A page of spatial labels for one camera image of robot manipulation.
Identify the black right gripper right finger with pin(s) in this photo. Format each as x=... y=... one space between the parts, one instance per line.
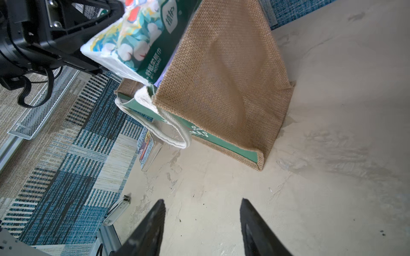
x=258 y=238

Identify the colourful children's book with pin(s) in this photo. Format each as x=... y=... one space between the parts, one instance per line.
x=148 y=146

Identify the white cartoon tissue pack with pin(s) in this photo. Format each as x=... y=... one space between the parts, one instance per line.
x=140 y=44

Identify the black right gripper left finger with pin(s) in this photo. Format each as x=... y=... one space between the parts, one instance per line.
x=147 y=237

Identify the green canvas Christmas bag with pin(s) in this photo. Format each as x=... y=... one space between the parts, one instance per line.
x=227 y=86

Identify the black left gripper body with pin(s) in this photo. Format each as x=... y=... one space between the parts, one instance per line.
x=24 y=23

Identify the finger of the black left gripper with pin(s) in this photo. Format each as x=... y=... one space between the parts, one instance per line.
x=67 y=19
x=48 y=56

